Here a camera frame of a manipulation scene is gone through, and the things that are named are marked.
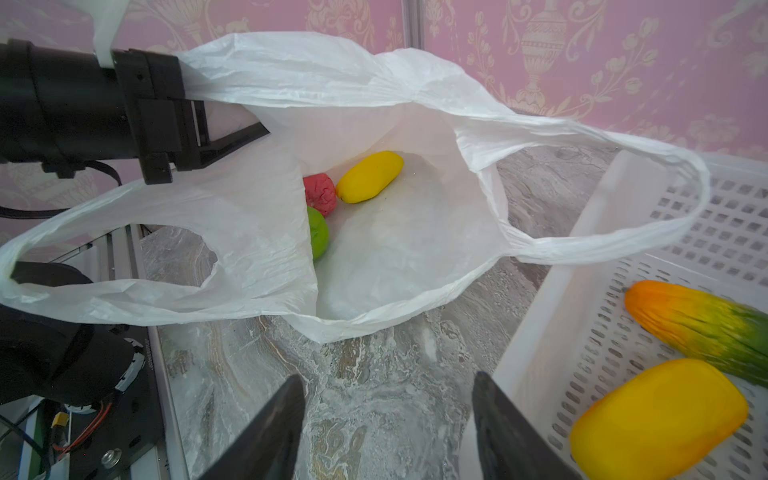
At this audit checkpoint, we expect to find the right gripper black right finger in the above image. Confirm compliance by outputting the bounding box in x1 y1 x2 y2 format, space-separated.
472 372 579 480

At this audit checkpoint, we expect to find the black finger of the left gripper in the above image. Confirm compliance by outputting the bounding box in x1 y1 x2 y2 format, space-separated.
179 100 269 170

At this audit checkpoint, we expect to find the red fruit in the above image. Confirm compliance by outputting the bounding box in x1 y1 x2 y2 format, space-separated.
303 173 337 218

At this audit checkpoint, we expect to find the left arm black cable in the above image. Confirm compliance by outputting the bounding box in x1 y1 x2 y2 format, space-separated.
0 158 124 221

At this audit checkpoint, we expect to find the long yellow banana toy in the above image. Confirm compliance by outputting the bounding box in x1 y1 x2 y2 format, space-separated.
336 151 404 204

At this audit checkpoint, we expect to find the white plastic mesh basket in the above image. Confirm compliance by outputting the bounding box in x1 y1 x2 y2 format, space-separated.
493 152 767 479

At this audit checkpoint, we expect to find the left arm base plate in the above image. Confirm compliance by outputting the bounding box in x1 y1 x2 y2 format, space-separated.
55 325 165 479

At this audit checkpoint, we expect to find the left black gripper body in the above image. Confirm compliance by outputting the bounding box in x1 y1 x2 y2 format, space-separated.
1 39 186 184

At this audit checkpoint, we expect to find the left aluminium corner post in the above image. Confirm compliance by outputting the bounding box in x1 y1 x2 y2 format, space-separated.
401 0 425 50

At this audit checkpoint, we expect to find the yellow fruit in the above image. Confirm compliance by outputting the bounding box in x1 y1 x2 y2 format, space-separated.
569 359 748 479

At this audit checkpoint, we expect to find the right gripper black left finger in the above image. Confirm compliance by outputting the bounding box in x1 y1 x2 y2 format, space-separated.
201 374 306 480

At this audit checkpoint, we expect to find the white plastic bag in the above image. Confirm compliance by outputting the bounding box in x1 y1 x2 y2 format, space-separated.
1 32 710 343

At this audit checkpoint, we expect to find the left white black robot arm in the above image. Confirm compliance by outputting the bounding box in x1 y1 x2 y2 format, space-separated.
1 40 267 406

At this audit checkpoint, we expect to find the green fruit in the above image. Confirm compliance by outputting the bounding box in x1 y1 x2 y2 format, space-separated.
307 207 330 260

